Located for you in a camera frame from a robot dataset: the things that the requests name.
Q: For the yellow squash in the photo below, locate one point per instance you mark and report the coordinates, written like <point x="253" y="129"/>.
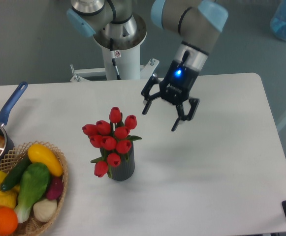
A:
<point x="39" y="153"/>

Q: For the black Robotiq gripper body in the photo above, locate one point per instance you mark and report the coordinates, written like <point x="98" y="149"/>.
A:
<point x="176" y="86"/>

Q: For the white garlic bulb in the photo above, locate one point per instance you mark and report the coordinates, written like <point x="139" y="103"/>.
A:
<point x="44" y="210"/>

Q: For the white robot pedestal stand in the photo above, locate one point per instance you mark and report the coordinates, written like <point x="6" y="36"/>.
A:
<point x="118" y="65"/>

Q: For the blue handled saucepan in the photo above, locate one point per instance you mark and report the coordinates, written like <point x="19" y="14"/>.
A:
<point x="4" y="116"/>

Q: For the dark grey ribbed vase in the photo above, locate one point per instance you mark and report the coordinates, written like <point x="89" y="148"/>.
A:
<point x="118" y="164"/>

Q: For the dark green cucumber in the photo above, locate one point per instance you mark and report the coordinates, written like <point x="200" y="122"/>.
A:
<point x="14" y="176"/>

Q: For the purple red onion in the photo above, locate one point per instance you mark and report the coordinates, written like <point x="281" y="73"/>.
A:
<point x="55" y="189"/>

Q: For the green bok choy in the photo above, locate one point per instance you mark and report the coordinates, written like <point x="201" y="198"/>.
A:
<point x="33" y="185"/>

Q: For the red tulip bouquet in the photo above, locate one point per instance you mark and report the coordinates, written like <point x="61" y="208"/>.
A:
<point x="107" y="134"/>

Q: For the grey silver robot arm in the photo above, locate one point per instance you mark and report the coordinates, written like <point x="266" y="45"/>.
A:
<point x="119" y="32"/>

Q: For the orange fruit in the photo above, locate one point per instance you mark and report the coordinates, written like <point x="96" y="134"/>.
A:
<point x="8" y="221"/>

